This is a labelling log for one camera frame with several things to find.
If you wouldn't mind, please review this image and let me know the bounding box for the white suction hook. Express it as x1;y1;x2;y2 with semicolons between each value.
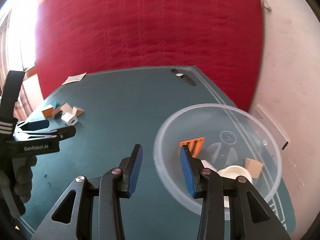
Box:
201;159;254;209

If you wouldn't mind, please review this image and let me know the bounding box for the white striped wedge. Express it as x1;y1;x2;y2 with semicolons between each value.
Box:
60;103;73;114

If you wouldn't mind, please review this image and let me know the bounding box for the white paper packet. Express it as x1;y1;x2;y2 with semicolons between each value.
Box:
62;73;86;86

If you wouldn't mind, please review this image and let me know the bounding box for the blue block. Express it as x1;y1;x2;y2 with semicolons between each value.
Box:
53;102;61;109

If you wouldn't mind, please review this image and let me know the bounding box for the clear plastic bowl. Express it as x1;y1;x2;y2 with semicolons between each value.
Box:
153;103;282;215

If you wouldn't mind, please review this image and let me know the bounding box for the tan wooden wedge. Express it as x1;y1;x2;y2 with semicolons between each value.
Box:
72;106;85;116

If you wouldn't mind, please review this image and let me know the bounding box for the red quilted blanket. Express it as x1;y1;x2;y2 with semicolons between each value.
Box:
35;0;263;111

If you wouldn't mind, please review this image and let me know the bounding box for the grey gloved left hand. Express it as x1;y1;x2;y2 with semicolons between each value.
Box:
1;156;37;219

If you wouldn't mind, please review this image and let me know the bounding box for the white charger cube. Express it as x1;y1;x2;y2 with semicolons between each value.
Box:
61;112;78;126

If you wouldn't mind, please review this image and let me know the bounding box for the large orange striped wedge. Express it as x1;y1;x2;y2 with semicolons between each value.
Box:
42;105;54;118

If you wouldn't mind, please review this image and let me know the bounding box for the window with wooden sill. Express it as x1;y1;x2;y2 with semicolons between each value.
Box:
1;0;39;72

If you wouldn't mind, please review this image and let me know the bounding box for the black wristwatch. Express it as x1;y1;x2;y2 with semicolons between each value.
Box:
171;69;196;86

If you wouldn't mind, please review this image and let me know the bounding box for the small orange striped wedge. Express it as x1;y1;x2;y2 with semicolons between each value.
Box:
180;137;205;158

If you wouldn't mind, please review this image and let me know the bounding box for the tan wooden cube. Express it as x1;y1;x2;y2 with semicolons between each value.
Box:
245;158;264;179

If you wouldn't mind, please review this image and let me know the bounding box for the brown cardboard box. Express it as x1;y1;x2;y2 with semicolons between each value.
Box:
52;103;67;119

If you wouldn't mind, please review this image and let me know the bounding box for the green table mat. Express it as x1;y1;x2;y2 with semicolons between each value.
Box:
19;67;296;239

